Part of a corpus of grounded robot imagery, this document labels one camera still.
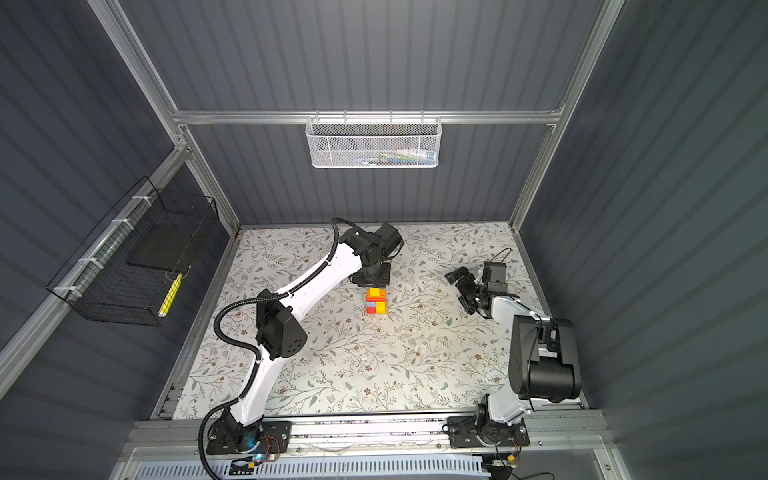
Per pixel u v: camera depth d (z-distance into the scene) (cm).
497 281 74
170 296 68
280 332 54
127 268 72
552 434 74
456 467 71
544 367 46
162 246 77
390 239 71
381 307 94
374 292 89
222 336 52
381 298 91
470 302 84
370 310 94
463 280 85
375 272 74
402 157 91
